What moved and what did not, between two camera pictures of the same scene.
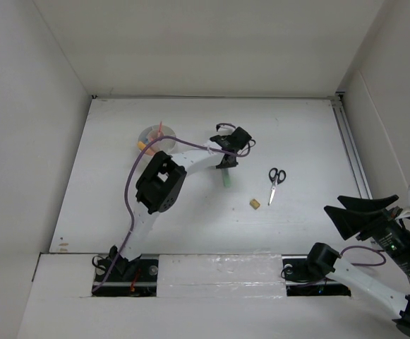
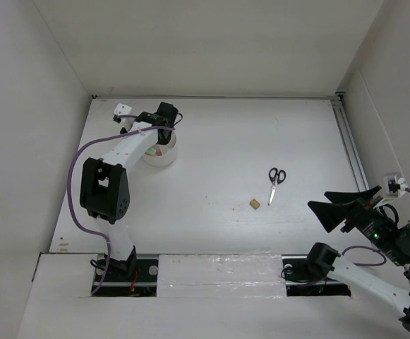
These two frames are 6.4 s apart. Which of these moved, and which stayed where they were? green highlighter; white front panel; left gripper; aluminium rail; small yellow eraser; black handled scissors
Moved: left gripper; green highlighter
Stayed: black handled scissors; small yellow eraser; white front panel; aluminium rail
